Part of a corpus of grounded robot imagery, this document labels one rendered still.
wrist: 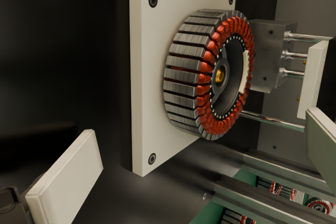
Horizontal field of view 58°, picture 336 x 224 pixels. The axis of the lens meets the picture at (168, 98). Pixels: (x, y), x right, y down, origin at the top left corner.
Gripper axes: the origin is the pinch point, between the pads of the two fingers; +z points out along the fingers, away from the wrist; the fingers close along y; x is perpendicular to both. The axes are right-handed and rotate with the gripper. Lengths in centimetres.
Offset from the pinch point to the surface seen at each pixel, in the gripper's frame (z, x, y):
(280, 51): 19.7, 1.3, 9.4
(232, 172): 25.1, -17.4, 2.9
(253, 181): 41, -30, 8
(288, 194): 62, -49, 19
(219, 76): 9.7, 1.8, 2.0
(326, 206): 115, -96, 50
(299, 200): 110, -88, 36
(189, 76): 5.2, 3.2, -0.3
